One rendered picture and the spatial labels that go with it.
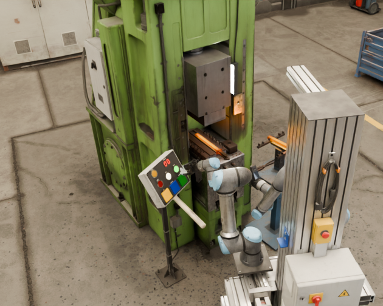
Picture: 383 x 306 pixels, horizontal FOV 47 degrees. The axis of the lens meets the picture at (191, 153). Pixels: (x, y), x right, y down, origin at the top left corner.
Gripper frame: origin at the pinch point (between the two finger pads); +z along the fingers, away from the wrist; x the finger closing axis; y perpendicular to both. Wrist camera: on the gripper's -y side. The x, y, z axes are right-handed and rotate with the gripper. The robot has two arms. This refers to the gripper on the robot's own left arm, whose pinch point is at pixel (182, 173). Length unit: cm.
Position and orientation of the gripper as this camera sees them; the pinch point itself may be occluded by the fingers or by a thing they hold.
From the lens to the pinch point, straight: 321.1
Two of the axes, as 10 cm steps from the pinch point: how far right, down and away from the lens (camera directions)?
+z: -7.1, 1.9, 6.8
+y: -4.7, -8.5, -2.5
